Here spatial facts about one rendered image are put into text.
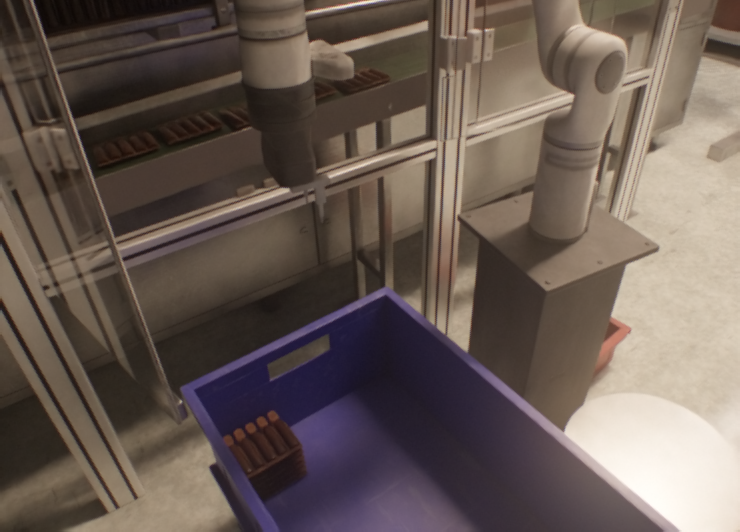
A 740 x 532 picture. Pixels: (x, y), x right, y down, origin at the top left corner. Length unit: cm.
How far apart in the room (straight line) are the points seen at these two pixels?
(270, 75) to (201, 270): 89
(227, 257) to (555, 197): 83
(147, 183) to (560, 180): 66
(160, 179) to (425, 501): 69
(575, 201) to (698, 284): 106
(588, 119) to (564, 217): 17
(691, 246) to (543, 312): 120
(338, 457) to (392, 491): 11
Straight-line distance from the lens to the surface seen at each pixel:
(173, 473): 138
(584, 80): 84
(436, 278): 139
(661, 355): 165
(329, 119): 110
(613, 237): 102
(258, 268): 150
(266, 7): 58
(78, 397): 112
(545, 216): 95
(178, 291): 144
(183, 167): 101
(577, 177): 91
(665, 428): 115
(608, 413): 113
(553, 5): 83
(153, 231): 98
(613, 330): 152
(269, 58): 60
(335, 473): 103
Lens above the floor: 109
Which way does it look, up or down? 36 degrees down
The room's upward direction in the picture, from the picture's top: 2 degrees counter-clockwise
